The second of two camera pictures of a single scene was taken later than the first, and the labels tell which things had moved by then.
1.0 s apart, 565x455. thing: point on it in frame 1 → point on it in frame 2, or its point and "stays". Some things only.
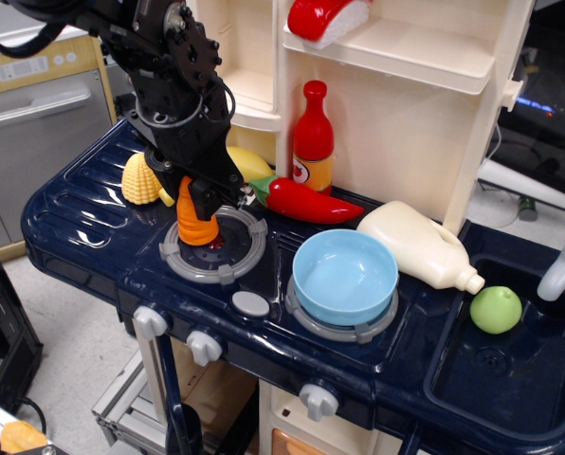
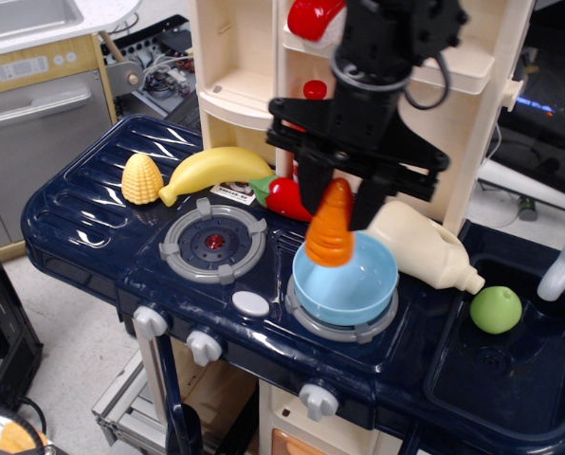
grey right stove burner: (360, 333) stays
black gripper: (190, 134) → (362, 128)
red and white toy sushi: (321, 23) stays
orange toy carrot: (192, 229) → (331, 239)
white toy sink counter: (10, 30) stays
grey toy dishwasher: (35, 112) stays
